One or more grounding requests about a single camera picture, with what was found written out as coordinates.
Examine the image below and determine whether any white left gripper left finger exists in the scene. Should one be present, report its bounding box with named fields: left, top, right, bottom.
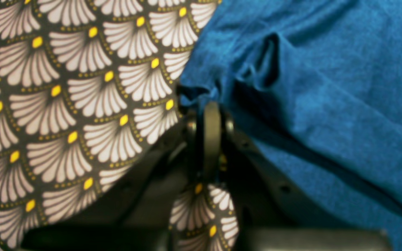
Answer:
left=21, top=103, right=221, bottom=251

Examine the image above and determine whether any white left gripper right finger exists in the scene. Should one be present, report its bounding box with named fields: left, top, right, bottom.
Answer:
left=221, top=112, right=392, bottom=251

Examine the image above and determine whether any blue long-sleeve T-shirt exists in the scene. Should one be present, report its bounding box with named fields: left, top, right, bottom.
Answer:
left=181, top=0, right=402, bottom=251

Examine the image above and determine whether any fan-patterned table cloth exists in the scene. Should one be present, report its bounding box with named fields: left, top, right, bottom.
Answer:
left=0, top=0, right=223, bottom=251

